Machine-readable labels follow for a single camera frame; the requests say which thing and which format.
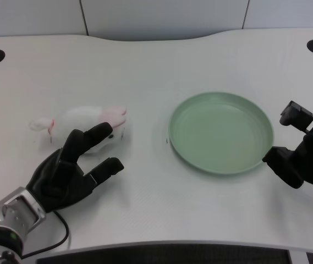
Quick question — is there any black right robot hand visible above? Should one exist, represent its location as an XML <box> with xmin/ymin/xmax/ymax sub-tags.
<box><xmin>262</xmin><ymin>100</ymin><xmax>313</xmax><ymax>191</ymax></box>

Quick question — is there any green round plate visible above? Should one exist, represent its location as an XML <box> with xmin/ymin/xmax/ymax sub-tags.
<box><xmin>168</xmin><ymin>91</ymin><xmax>275</xmax><ymax>175</ymax></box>

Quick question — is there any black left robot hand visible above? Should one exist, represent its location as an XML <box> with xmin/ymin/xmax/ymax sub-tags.
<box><xmin>25</xmin><ymin>122</ymin><xmax>125</xmax><ymax>214</ymax></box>

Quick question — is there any white plush rabbit doll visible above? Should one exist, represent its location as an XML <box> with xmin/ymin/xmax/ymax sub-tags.
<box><xmin>29</xmin><ymin>104</ymin><xmax>131</xmax><ymax>155</ymax></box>

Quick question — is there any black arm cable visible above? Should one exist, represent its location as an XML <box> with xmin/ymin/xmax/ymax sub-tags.
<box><xmin>21</xmin><ymin>210</ymin><xmax>70</xmax><ymax>260</ymax></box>

